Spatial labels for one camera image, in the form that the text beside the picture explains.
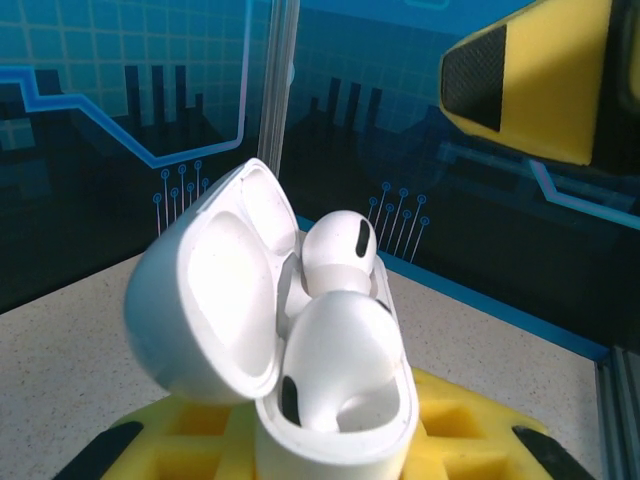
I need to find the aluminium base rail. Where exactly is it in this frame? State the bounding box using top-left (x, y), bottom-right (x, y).
top-left (594, 344), bottom-right (640, 480)

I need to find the white earbud charging case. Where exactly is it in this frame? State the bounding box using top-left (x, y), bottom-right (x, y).
top-left (123, 157), bottom-right (420, 480)

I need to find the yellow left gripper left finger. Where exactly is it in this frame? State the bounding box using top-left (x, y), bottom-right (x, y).
top-left (62, 397), bottom-right (261, 480)

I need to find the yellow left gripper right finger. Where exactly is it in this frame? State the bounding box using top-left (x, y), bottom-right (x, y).
top-left (404, 368), bottom-right (599, 480)

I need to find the aluminium frame post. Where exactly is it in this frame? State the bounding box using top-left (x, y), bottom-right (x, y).
top-left (255, 0), bottom-right (301, 174)

